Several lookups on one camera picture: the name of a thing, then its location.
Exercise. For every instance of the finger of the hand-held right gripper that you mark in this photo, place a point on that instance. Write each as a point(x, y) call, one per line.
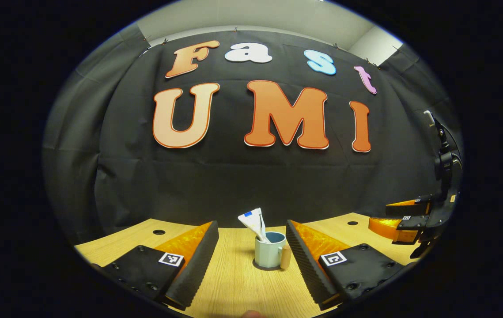
point(392, 229)
point(410, 208)

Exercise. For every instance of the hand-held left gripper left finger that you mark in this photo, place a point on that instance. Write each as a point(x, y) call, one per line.
point(196, 260)

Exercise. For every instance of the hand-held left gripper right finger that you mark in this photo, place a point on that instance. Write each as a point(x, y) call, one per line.
point(306, 260)

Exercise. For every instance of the white toothpaste tube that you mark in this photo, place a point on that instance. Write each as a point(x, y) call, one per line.
point(251, 221)

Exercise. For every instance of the wooden desktop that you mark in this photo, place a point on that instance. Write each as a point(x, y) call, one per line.
point(238, 291)

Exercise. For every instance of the black backdrop cloth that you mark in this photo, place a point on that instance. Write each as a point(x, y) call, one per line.
point(255, 185)

